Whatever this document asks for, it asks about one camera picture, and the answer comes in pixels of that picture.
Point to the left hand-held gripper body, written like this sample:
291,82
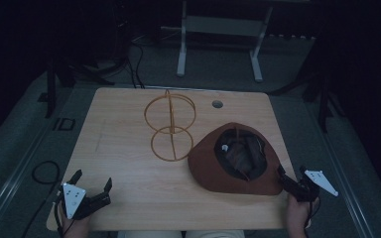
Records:
74,198

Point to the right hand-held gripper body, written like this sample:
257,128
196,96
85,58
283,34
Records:
320,180

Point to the brown brimmed hat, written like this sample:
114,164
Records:
205,168

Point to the person's left hand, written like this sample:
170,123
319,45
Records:
77,228

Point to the person's right hand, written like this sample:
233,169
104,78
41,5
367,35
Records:
296,218

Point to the black tripod stand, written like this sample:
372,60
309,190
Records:
322,99
51,89

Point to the black rectangular floor frame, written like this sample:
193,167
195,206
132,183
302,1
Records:
66,124

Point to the white metal desk frame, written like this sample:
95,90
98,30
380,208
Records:
223,25

